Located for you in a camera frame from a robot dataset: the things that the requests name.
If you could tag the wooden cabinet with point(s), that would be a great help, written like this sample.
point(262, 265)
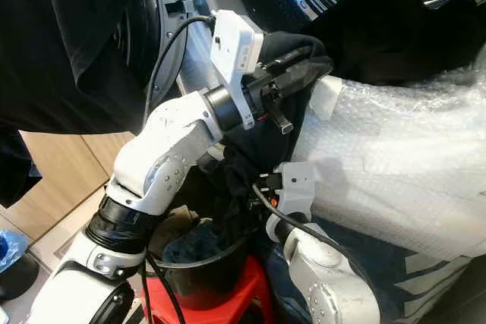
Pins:
point(76, 161)

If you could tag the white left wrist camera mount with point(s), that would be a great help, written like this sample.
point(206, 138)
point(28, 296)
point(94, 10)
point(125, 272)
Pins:
point(235, 47)

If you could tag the white bubble wrap cover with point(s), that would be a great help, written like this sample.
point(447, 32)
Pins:
point(402, 149)

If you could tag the black bucket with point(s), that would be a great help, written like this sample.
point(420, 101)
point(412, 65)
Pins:
point(209, 275)

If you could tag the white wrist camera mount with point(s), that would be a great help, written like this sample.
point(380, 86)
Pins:
point(296, 184)
point(235, 47)

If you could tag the dark blue crumpled cloth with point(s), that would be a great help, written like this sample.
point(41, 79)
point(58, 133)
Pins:
point(194, 244)

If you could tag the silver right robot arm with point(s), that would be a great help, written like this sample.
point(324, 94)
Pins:
point(323, 278)

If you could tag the dark blue striped fabric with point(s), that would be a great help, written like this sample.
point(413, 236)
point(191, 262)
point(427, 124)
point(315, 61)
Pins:
point(418, 286)

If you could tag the grey floor mat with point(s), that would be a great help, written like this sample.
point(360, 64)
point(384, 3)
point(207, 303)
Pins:
point(64, 246)

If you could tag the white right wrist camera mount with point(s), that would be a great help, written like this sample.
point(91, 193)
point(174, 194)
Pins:
point(296, 184)

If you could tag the black round bin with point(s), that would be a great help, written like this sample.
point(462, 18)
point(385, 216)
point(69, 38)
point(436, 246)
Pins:
point(19, 282)

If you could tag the blue plastic bag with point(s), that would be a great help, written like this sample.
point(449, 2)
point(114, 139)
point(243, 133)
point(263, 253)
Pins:
point(11, 246)

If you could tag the washing machine door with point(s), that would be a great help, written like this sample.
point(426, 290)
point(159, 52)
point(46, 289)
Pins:
point(156, 28)

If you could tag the red plastic stool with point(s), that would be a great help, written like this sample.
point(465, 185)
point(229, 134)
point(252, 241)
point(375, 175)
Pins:
point(231, 305)

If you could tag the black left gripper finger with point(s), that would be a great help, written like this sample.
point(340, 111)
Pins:
point(307, 71)
point(292, 51)

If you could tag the black hanging shirt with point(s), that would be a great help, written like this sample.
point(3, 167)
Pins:
point(61, 36)

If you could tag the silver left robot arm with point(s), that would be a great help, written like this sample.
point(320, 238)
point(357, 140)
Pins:
point(159, 153)

